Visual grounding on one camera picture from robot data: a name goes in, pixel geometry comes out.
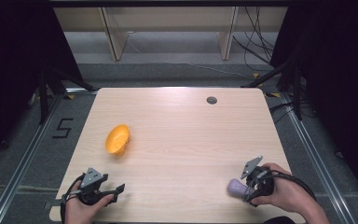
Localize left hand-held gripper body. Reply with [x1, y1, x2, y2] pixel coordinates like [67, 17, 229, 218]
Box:
[78, 167, 109, 206]

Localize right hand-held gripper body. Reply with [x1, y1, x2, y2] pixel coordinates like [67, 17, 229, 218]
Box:
[241, 155, 275, 207]

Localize light purple plastic toy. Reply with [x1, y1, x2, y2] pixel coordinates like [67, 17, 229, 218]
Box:
[227, 177, 255, 199]

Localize person's right hand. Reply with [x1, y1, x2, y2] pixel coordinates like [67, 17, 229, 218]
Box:
[251, 162, 313, 215]

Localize person's left hand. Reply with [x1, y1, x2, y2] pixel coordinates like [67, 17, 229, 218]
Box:
[64, 181, 115, 224]

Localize person's dark clothing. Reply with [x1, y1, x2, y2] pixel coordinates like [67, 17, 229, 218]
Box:
[261, 216, 296, 224]

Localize orange plastic bowl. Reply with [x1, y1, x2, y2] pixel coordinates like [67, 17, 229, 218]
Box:
[104, 123, 131, 157]

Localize black tripod stand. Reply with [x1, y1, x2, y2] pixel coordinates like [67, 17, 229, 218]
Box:
[36, 65, 98, 126]
[241, 57, 306, 121]

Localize black curtain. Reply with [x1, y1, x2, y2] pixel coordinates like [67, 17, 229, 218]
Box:
[0, 0, 85, 171]
[269, 0, 358, 208]

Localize white desk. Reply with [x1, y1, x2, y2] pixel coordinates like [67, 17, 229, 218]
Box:
[53, 6, 289, 62]

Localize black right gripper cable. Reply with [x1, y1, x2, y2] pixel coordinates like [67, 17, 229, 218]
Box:
[268, 172, 317, 201]

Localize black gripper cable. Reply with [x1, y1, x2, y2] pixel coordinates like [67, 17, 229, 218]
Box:
[268, 172, 317, 201]
[60, 173, 86, 224]

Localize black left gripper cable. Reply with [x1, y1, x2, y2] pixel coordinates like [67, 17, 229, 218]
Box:
[60, 173, 86, 224]

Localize metal floor rail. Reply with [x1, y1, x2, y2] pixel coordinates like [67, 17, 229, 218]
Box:
[0, 88, 101, 224]
[280, 92, 357, 224]

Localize black floor cables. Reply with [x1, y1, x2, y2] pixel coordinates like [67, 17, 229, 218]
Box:
[268, 98, 312, 125]

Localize thin white floor cable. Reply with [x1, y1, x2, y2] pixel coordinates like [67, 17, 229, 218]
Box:
[126, 31, 254, 79]

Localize bundle of black cables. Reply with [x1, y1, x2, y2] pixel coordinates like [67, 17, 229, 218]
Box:
[232, 6, 276, 73]

